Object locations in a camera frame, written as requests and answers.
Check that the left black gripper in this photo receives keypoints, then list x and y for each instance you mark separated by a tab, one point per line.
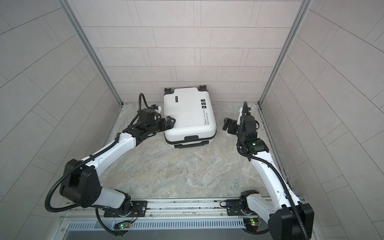
162	123

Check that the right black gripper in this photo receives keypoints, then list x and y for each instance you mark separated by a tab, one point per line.
233	125

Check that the black and white suitcase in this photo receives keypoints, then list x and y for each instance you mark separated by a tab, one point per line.
192	109

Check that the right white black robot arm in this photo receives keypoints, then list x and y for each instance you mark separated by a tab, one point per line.
287	217

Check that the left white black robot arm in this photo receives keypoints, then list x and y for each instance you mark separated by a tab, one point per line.
80	185

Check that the right green circuit board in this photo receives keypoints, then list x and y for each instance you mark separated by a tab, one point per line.
252	225

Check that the green circuit board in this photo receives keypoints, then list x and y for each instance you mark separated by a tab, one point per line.
252	225
122	225

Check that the left green circuit board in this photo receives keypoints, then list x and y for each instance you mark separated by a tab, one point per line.
122	225

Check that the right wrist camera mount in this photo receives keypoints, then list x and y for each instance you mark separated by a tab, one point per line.
240	116

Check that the aluminium mounting rail frame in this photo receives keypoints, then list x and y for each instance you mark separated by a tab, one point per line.
159	214

